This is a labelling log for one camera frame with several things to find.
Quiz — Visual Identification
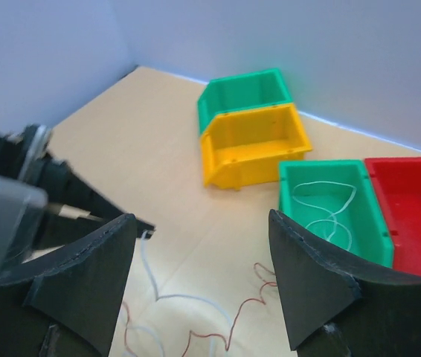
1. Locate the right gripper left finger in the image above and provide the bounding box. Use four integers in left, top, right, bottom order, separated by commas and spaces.
0, 214, 137, 356

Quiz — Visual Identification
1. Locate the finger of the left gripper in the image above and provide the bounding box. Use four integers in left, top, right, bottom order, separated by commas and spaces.
42, 159, 156, 250

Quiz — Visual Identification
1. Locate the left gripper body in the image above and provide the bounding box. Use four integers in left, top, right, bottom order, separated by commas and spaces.
0, 124, 69, 193

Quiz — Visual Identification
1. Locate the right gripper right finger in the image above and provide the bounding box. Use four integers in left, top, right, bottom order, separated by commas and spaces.
269, 210, 421, 356

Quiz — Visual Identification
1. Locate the near green bin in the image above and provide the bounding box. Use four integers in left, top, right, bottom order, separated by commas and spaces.
278, 159, 394, 268

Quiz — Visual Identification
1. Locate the green bin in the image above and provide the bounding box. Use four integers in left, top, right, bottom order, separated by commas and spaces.
197, 68, 293, 132
278, 159, 394, 268

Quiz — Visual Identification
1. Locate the red bin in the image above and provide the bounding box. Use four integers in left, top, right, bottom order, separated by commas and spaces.
364, 157, 421, 276

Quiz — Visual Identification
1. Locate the yellow bin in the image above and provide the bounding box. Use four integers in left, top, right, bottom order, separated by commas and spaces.
200, 103, 312, 190

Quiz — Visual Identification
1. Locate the far green bin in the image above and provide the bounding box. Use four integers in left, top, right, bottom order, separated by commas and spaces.
197, 68, 293, 132

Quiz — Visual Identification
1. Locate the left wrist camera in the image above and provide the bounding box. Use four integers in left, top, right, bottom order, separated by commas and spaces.
0, 176, 48, 272

